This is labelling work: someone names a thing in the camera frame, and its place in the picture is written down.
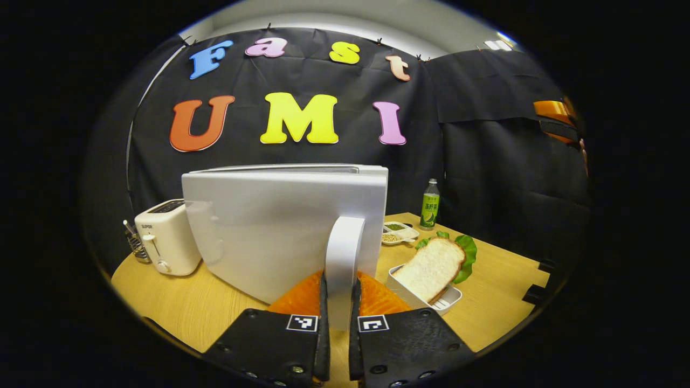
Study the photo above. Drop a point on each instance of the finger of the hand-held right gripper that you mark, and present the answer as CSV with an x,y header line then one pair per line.
x,y
552,112
563,137

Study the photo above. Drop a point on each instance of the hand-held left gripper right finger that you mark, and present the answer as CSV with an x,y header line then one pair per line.
x,y
354,350

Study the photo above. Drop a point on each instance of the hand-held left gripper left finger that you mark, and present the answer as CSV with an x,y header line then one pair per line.
x,y
325,350

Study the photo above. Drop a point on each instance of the white bread slice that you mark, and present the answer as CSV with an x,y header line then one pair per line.
x,y
428,267

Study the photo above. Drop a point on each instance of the white microwave oven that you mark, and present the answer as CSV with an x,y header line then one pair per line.
x,y
269,226

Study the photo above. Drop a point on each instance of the green lettuce leaf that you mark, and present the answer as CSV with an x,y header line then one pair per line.
x,y
468,258

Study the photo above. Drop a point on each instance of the small ceiling light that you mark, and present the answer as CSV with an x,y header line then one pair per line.
x,y
497,45

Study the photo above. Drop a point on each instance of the black backdrop cloth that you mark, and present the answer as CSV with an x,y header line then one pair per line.
x,y
485,188

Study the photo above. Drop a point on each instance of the white rectangular tray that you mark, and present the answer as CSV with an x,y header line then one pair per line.
x,y
447,299

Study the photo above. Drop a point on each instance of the white divided seasoning dish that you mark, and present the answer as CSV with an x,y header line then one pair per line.
x,y
400,233

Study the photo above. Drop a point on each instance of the green drink bottle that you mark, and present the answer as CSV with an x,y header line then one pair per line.
x,y
429,207

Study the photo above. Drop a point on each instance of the white toaster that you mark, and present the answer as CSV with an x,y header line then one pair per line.
x,y
167,237

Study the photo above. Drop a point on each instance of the black table edge bracket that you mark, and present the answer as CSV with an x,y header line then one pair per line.
x,y
547,266
533,295

